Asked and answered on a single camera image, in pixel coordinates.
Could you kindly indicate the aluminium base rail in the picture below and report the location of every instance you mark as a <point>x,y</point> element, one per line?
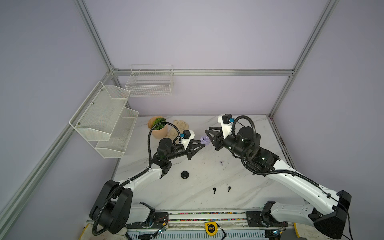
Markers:
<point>232,225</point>

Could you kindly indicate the peach pot with succulent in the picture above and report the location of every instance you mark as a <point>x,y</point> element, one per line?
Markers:
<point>161,130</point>

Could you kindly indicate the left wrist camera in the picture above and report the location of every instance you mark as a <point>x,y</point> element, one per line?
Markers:
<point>186,137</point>

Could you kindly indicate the yellow tape measure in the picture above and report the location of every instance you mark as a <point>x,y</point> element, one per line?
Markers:
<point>211,228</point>

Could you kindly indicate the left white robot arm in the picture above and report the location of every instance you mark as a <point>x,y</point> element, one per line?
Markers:
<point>114,208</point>

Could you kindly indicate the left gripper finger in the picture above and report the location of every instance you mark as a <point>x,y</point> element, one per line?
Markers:
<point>196,148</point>
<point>194,142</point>

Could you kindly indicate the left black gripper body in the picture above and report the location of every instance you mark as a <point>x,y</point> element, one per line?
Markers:
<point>187,151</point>

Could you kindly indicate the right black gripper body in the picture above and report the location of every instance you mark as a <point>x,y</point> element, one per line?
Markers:
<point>229,143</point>

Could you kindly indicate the white glove right of rail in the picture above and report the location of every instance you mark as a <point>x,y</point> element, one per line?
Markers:
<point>305,231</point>

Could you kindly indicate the white mesh two-tier shelf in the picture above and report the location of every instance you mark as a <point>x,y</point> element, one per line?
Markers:
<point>105,121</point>

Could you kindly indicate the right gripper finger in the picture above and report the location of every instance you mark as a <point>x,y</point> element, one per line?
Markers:
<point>213,140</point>
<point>213,130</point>

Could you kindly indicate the white wire basket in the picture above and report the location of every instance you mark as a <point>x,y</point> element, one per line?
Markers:
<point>151,80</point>

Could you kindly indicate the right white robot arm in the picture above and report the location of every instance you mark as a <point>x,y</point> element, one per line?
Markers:
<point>325,210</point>

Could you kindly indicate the beige work glove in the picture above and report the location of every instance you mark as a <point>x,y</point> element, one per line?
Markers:
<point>181,125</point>

